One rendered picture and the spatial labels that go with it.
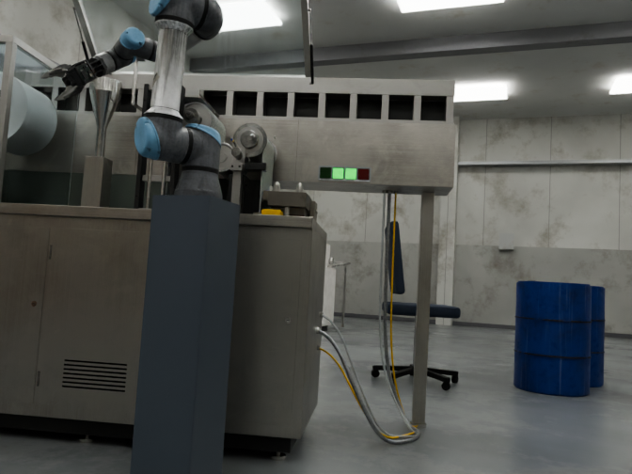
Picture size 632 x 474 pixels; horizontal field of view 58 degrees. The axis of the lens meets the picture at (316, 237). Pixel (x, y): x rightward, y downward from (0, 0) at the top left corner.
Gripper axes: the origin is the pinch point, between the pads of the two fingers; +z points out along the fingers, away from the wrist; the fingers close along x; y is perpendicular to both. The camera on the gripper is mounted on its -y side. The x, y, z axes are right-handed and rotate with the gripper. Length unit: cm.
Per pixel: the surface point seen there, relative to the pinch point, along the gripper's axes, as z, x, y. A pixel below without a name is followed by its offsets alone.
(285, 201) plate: -49, 77, 28
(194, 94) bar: -59, 25, -4
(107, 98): -47, 11, -44
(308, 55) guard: -116, 34, 17
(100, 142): -35, 27, -49
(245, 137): -58, 49, 14
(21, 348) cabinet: 46, 78, -39
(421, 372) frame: -65, 184, 43
